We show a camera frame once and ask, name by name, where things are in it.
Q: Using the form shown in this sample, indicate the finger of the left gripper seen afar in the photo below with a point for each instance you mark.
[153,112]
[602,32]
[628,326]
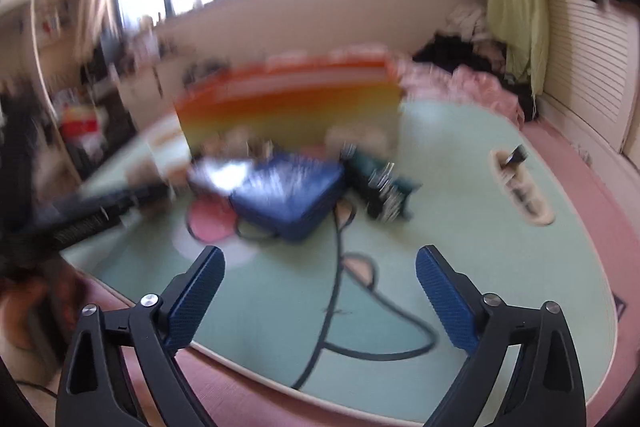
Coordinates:
[74,218]

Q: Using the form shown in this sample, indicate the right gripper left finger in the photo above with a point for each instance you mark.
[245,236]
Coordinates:
[95,387]

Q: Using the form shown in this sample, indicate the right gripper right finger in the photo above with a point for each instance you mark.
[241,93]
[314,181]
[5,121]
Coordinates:
[545,387]

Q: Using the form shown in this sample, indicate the blue rectangular case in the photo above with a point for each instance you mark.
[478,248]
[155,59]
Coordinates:
[289,195]

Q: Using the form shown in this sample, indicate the red white box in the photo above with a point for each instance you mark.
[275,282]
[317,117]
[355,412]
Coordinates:
[78,121]

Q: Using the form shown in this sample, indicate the green cartoon lap table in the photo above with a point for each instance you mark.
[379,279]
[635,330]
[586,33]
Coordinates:
[340,319]

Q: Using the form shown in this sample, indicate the black binder clip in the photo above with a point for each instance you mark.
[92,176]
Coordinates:
[514,159]

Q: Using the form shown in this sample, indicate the green toy car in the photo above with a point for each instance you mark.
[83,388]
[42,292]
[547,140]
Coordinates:
[384,193]

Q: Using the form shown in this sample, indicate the orange yellow storage box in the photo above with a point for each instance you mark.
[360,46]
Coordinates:
[297,103]

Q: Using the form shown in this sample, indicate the pink crumpled blanket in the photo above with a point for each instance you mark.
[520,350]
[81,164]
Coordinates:
[426,81]

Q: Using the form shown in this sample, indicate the black clothes pile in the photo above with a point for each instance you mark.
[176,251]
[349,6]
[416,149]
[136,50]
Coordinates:
[448,52]

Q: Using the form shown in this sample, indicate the white clothes pile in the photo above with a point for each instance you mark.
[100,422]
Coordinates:
[469,23]

